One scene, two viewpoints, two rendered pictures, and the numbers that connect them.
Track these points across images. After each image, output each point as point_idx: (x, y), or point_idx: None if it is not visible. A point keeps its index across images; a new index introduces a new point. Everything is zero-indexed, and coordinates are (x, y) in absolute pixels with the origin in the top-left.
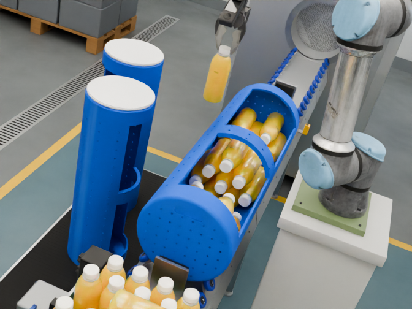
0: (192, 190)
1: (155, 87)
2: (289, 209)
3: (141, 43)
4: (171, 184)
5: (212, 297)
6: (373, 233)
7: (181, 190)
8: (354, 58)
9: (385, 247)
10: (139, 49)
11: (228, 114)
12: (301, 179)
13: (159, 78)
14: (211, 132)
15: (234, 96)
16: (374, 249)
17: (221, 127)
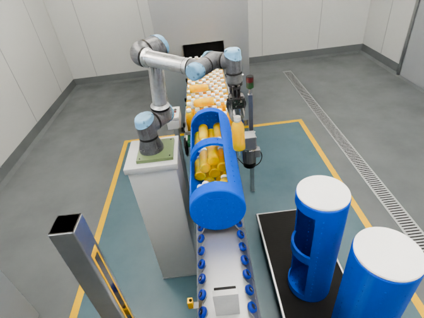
0: (211, 109)
1: (348, 269)
2: (175, 139)
3: (404, 272)
4: (221, 113)
5: None
6: (136, 147)
7: (214, 109)
8: None
9: (130, 144)
10: (390, 258)
11: (226, 154)
12: (174, 156)
13: (351, 268)
14: (226, 142)
15: (241, 194)
16: (136, 141)
17: (223, 142)
